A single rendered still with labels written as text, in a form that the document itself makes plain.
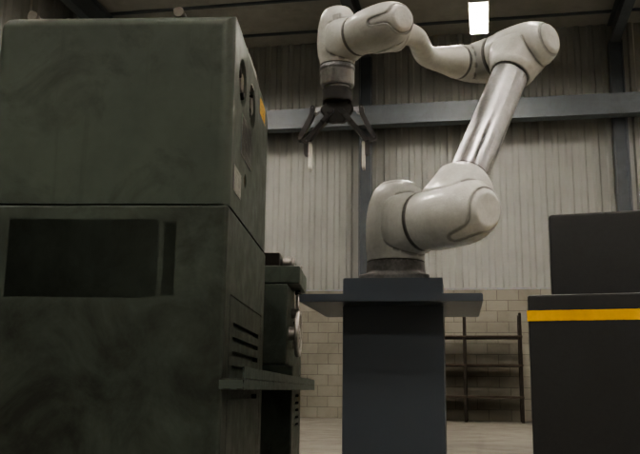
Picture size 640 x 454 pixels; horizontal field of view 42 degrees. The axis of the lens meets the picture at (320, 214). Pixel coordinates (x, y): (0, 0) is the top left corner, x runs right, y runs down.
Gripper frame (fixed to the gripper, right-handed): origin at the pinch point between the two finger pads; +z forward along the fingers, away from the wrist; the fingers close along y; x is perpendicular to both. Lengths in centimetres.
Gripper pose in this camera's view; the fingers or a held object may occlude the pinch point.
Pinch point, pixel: (336, 165)
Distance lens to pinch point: 213.9
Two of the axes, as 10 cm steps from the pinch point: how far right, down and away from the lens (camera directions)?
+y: -9.9, 0.1, 1.2
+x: -1.2, -1.5, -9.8
